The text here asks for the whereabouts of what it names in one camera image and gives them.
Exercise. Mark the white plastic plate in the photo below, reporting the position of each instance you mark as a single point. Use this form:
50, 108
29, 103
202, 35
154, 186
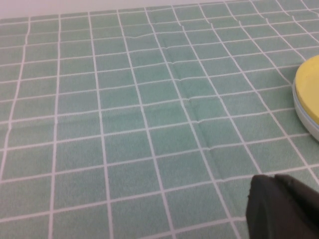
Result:
305, 122

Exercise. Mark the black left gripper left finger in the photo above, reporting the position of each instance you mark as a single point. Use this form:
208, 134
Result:
269, 214

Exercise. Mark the light blue plastic plate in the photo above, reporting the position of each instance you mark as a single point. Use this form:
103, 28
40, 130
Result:
299, 104

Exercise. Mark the green checked tablecloth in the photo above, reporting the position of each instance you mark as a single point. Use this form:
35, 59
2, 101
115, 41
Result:
124, 112

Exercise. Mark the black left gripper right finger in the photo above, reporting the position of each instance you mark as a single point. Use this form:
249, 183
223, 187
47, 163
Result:
304, 204

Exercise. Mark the yellow plastic plate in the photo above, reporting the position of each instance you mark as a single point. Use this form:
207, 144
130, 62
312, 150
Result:
310, 84

